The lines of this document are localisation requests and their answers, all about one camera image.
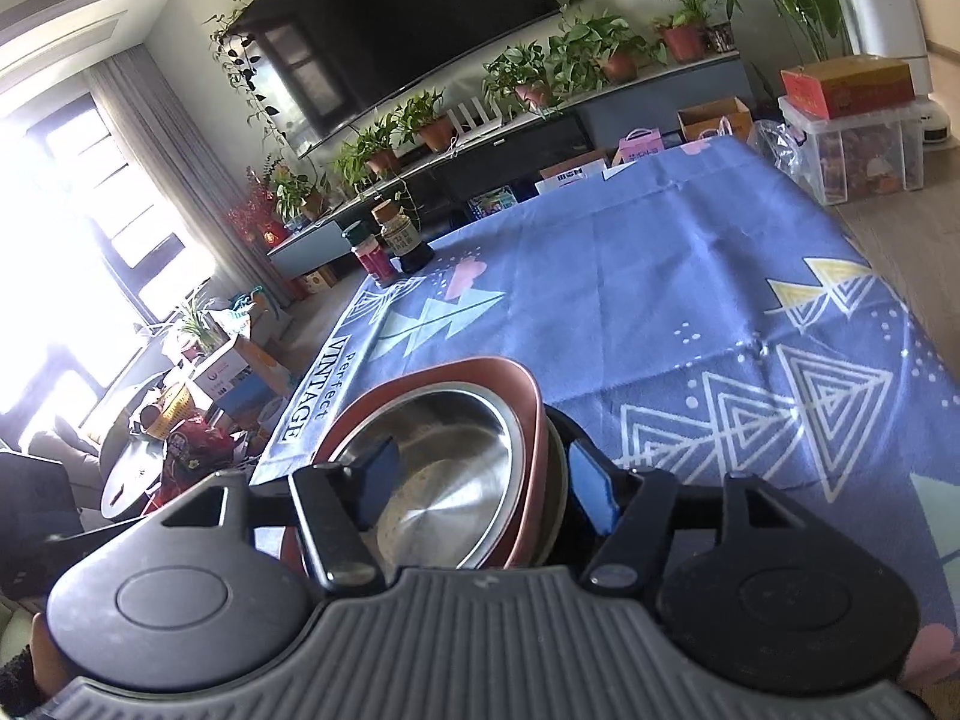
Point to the grey window curtain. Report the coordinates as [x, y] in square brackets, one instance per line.
[142, 109]

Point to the dark TV console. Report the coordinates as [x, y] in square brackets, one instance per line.
[504, 153]

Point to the soy sauce bottle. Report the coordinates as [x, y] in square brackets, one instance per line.
[401, 234]

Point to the tall leafy plant white pot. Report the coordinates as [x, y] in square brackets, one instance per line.
[784, 32]

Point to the pink milk carton box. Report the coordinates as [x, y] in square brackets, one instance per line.
[637, 143]

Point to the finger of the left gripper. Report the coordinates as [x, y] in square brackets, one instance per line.
[631, 512]
[334, 504]

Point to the blue printed tablecloth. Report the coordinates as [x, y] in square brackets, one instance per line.
[694, 311]

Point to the small round side table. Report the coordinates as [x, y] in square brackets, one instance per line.
[133, 478]

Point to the red cardboard box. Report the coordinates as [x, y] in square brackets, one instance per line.
[848, 86]

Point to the clear plastic storage bin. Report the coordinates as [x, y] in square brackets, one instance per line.
[856, 157]

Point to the potted plant terracotta pot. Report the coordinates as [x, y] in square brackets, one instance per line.
[683, 31]
[589, 54]
[369, 156]
[422, 116]
[518, 76]

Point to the red flower arrangement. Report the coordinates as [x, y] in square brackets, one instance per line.
[255, 218]

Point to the stainless steel bowl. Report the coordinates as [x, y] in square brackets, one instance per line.
[438, 473]

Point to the large black television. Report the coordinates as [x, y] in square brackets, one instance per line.
[312, 67]

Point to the open brown cardboard box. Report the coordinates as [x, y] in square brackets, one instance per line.
[727, 115]

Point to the white router with antennas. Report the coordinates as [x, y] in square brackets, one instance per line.
[474, 119]

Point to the clear plastic bag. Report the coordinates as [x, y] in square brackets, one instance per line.
[786, 148]

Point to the spice shaker green cap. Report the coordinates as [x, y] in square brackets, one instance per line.
[370, 253]

